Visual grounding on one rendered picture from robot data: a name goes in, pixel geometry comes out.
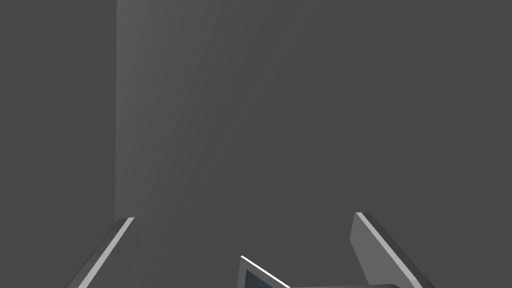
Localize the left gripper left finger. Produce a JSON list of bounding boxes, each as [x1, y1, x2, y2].
[[66, 216, 136, 288]]

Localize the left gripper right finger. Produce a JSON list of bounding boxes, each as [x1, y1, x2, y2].
[[349, 211, 436, 288]]

